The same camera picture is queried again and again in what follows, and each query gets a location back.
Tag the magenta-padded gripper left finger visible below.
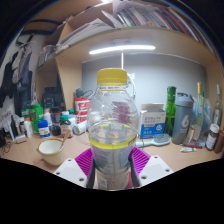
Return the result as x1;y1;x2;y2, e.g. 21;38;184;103
53;147;96;190

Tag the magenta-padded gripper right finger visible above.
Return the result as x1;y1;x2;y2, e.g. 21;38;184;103
130;146;175;188

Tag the clear yellow-capped water bottle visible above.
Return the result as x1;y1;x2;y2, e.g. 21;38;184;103
86;68;140;191

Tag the cream ceramic mug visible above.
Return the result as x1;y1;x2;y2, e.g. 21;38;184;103
36;138;68;167

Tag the light blue hairbrush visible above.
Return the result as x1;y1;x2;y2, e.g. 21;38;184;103
135;133;171;148

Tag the wooden spoon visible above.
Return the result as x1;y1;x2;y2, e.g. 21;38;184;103
60;129;73;149

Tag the small white tube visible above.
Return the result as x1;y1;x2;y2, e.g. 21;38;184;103
180;146;198;153

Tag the blue and white carton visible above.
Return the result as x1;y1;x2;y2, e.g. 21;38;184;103
139;102;167;140

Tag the brown bottle with green cap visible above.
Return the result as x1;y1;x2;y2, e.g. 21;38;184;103
59;114;73;138

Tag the white jar with blue lid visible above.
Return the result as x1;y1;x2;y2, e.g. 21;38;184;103
37;119;51;139

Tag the grey shaker bottle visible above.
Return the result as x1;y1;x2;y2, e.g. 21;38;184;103
171;92;195;145

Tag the black jar with red band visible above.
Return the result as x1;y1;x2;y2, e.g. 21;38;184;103
50;106;64;126

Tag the tall green bottle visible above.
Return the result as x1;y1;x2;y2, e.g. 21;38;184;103
165;85;177;136

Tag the white bottle with orange cap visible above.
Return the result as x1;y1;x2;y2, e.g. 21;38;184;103
23;117;34;138

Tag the red and white canister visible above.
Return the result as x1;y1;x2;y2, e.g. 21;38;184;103
74;96;90;124

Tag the transparent green container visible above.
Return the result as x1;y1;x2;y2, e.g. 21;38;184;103
29;103;45;134

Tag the brown jar with white lid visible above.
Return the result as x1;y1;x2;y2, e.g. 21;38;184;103
205;123;220;151

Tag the brown mug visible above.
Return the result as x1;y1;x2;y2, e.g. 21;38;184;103
213;129;224;154

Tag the black box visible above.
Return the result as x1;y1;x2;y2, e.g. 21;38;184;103
42;86;64;109

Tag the gold-capped slim bottle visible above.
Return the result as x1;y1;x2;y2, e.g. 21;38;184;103
195;82;204;129

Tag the clear glass bottle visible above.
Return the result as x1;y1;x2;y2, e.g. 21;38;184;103
212;83;224;126

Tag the blue hanging garment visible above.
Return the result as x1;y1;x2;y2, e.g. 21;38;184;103
14;66;36;116

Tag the black hanging jacket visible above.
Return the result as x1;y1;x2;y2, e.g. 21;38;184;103
0;53;19;108

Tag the white under-shelf light strip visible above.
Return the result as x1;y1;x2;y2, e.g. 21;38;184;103
88;44;157;55

